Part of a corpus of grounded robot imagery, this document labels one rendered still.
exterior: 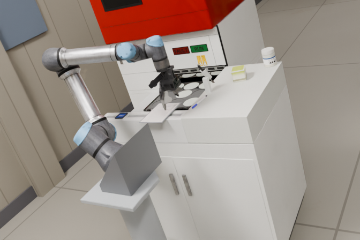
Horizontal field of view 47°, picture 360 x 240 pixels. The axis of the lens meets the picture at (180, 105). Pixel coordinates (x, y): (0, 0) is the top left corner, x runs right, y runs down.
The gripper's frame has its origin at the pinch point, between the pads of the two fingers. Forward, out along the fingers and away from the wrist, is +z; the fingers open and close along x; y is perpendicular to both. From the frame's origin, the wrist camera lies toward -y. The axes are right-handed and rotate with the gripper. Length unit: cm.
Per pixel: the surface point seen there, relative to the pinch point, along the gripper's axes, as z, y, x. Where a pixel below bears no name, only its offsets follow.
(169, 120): 7.2, -1.1, -4.9
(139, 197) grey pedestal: 21, 2, -48
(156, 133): 14.6, -11.4, -4.7
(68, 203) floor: 102, -150, 27
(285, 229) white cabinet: 86, 41, 8
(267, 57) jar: 0, 37, 49
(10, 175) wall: 70, -196, 21
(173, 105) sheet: 5.6, -4.7, 8.7
